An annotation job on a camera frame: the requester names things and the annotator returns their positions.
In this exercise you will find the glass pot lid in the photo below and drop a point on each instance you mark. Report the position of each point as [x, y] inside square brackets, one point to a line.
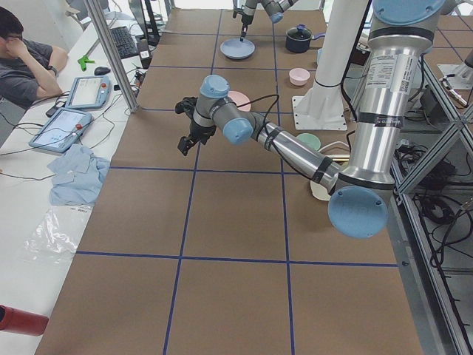
[300, 33]

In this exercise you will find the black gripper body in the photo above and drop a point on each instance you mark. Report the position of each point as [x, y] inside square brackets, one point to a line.
[199, 131]
[245, 20]

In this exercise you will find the aluminium frame post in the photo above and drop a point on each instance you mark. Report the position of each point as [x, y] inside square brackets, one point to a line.
[96, 14]

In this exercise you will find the green plastic tool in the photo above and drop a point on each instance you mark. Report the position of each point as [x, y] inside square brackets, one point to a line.
[83, 61]

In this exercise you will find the teach pendant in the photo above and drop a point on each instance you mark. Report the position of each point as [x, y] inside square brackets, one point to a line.
[62, 130]
[89, 92]

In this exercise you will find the light blue cup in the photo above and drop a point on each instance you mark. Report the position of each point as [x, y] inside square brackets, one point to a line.
[319, 56]

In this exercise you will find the dark blue pot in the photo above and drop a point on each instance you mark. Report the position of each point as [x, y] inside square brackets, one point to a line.
[295, 46]

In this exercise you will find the red bottle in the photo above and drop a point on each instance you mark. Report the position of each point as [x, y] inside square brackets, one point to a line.
[18, 321]

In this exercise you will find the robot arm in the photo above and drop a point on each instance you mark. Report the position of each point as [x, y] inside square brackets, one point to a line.
[274, 10]
[401, 32]

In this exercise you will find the black keyboard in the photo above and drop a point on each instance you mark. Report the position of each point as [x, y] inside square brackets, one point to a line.
[124, 42]

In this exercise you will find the upper teach pendant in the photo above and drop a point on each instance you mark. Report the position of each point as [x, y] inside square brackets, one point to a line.
[89, 92]

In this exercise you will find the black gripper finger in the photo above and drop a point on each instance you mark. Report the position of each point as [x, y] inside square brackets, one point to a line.
[186, 144]
[243, 32]

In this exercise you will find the pink plate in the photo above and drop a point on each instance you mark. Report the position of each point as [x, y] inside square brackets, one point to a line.
[241, 100]

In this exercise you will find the black computer mouse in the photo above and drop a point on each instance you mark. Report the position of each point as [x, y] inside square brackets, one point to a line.
[102, 70]

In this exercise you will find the pink bowl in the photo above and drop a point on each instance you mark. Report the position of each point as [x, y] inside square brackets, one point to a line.
[299, 76]

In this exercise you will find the seated person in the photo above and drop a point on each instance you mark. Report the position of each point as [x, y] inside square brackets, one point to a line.
[29, 69]

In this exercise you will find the light blue plate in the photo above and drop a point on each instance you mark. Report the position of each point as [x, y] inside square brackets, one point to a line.
[234, 48]

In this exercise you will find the light blue cloth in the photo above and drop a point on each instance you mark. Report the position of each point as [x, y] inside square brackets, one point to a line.
[79, 176]

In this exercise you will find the cream toaster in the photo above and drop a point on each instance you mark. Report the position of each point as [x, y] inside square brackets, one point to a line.
[339, 152]

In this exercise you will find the clear plastic bag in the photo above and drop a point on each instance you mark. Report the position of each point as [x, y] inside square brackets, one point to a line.
[56, 238]

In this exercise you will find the green bowl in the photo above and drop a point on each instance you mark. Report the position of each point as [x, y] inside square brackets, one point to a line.
[310, 139]

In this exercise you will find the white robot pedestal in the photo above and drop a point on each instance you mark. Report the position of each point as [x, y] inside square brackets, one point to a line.
[322, 107]

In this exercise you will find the lower teach pendant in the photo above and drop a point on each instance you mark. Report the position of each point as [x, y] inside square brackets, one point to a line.
[62, 130]

